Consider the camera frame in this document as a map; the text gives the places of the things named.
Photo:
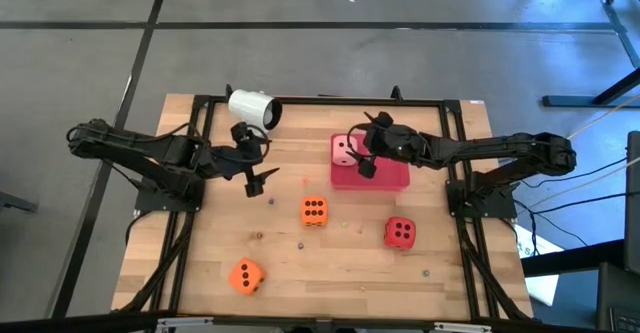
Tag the black floor stand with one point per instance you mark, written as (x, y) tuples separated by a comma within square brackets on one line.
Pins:
[(575, 101)]

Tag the black box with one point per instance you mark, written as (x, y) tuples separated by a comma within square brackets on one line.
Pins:
[(620, 298)]

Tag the light pink foam die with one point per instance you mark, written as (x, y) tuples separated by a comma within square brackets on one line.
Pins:
[(342, 148)]

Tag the orange foam die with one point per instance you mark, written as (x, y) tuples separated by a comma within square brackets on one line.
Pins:
[(245, 273), (315, 208)]

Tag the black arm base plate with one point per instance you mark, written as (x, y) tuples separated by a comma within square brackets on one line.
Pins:
[(150, 203), (500, 208)]

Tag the white cylindrical projector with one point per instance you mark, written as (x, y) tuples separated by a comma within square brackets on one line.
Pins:
[(247, 105)]

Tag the red foam die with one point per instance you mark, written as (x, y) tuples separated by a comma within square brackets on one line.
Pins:
[(400, 233)]

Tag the black beam with silver brackets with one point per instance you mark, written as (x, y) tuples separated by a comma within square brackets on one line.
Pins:
[(75, 323)]

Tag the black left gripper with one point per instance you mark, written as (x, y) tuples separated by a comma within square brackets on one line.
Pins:
[(235, 160)]

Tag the black desk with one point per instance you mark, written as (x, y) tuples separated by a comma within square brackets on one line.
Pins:
[(575, 258)]

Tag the pink translucent plastic tray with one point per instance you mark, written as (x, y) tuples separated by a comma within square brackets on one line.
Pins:
[(390, 175)]

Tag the black upright panel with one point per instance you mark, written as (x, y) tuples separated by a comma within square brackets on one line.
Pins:
[(634, 198)]

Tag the black aluminium table frame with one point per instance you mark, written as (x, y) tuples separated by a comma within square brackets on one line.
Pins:
[(425, 102)]

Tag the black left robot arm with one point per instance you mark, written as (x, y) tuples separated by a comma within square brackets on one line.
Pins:
[(125, 145)]

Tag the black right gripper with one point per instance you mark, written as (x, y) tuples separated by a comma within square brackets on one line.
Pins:
[(400, 143)]

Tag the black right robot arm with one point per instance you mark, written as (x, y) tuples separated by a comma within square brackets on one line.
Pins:
[(500, 148)]

